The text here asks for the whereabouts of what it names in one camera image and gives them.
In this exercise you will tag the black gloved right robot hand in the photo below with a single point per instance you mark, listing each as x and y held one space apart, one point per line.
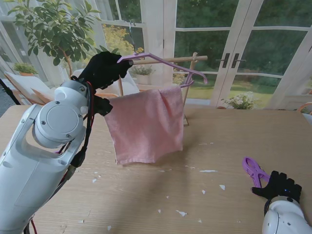
280 187

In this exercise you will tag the wooden hanging rack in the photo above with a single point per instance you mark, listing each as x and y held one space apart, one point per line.
190 58

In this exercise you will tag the printed garden backdrop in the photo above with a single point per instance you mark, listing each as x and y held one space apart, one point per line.
207 36

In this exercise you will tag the pink square towel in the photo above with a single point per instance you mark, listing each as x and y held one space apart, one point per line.
146 122

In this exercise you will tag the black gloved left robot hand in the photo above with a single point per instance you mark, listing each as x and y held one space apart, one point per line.
104 68

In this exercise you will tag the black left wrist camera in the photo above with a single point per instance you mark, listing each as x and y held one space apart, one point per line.
103 106

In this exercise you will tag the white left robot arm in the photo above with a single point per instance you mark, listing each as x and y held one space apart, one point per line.
36 170

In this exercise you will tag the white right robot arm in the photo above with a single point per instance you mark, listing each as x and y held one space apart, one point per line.
285 219

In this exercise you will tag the pink plastic clothes hanger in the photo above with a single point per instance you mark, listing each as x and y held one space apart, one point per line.
139 55

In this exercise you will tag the purple clothes peg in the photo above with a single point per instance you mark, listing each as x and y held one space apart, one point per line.
253 170

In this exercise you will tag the black tripod leg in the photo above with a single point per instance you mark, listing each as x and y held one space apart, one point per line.
8 89

